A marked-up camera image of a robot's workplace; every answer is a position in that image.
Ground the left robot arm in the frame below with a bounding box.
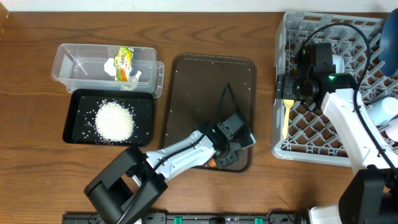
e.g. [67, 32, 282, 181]
[84, 113, 256, 223]

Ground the yellow green snack wrapper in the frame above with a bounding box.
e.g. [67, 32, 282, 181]
[114, 47, 134, 82]

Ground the light blue bowl with rice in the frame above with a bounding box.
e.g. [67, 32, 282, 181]
[332, 55, 345, 73]

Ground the light blue cup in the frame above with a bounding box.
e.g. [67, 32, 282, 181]
[367, 97, 397, 126]

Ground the white rice pile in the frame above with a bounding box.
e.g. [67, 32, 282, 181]
[95, 101, 135, 142]

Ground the dark blue plate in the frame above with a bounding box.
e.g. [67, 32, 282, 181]
[379, 9, 397, 77]

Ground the black plastic bin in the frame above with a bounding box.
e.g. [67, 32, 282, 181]
[62, 89, 154, 147]

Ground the yellow plastic spoon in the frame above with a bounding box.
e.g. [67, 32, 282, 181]
[282, 99, 295, 140]

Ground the grey dishwasher rack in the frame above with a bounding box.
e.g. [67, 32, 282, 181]
[271, 11, 397, 166]

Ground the brown serving tray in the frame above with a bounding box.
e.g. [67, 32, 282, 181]
[158, 53, 257, 173]

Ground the orange carrot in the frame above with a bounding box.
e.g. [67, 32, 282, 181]
[208, 159, 217, 168]

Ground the white tissue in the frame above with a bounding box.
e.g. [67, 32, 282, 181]
[104, 58, 142, 91]

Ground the pink cup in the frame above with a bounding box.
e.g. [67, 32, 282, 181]
[385, 118, 398, 142]

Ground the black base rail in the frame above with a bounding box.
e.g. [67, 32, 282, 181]
[61, 212, 308, 224]

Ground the clear plastic bin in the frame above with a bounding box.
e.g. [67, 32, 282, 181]
[51, 44, 165, 98]

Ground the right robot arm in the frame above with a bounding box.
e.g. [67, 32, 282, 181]
[275, 43, 397, 223]

